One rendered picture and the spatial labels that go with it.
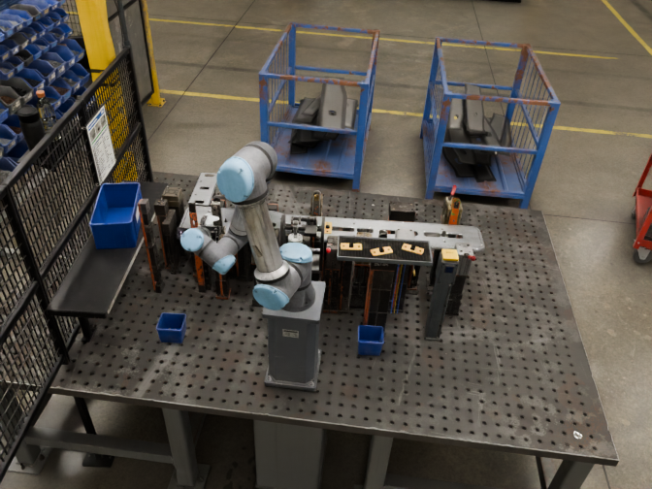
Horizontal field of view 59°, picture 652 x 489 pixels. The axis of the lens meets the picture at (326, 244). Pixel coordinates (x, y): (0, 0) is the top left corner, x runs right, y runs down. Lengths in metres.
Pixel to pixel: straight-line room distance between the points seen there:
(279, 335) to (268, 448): 0.67
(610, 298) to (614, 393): 0.83
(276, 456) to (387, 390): 0.62
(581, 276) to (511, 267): 1.35
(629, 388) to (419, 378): 1.62
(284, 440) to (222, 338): 0.51
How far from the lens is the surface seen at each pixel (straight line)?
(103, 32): 2.91
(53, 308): 2.36
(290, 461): 2.71
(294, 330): 2.13
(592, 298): 4.23
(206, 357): 2.49
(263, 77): 4.36
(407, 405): 2.36
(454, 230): 2.73
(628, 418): 3.61
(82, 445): 2.94
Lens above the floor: 2.58
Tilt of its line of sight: 38 degrees down
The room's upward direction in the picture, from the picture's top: 3 degrees clockwise
